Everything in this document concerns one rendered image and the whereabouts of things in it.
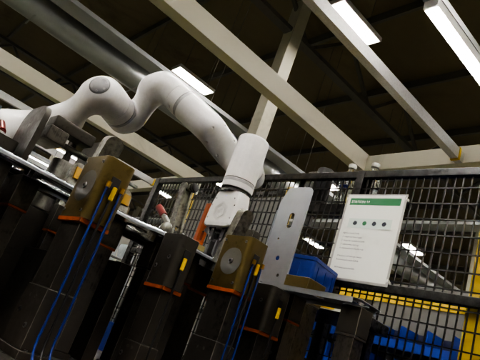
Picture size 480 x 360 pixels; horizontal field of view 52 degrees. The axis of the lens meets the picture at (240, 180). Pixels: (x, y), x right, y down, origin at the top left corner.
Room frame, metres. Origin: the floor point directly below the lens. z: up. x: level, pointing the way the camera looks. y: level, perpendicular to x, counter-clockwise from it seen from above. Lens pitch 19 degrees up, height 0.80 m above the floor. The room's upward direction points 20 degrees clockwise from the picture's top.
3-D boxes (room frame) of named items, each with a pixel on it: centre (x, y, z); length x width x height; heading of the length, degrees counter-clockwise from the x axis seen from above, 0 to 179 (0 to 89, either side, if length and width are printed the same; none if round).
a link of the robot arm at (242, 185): (1.21, 0.00, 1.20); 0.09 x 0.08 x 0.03; 40
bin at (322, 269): (1.60, -0.24, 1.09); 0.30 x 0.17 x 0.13; 48
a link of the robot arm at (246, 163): (1.21, 0.00, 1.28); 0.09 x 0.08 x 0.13; 162
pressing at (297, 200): (1.41, -0.18, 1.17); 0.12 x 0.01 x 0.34; 40
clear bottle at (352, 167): (1.74, -0.40, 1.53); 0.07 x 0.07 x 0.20
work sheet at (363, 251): (1.53, -0.46, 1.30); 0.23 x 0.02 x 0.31; 40
